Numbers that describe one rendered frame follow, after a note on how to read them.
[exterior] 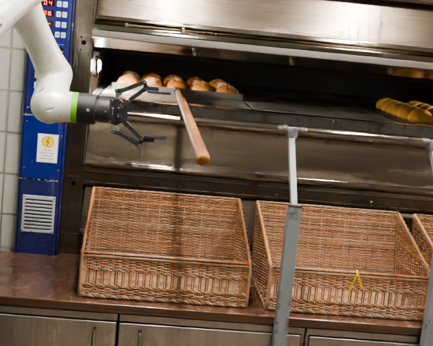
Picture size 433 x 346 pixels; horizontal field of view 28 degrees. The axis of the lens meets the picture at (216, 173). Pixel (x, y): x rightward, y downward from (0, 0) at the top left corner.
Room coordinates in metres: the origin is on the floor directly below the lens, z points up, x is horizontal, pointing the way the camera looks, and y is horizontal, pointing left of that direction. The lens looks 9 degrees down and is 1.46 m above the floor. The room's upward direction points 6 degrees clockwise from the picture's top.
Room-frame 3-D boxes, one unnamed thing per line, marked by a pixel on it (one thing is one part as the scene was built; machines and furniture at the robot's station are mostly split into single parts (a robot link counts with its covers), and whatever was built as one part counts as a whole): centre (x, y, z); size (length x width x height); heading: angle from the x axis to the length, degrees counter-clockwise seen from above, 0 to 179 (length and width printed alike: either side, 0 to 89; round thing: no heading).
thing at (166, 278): (2.90, 0.15, 0.72); 0.56 x 0.49 x 0.28; 96
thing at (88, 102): (2.58, 0.40, 1.19); 0.12 x 0.06 x 0.09; 5
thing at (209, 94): (3.78, 0.21, 1.20); 0.55 x 0.36 x 0.03; 95
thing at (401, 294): (2.95, -0.45, 0.72); 0.56 x 0.49 x 0.28; 95
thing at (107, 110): (2.58, 0.33, 1.19); 0.09 x 0.07 x 0.08; 95
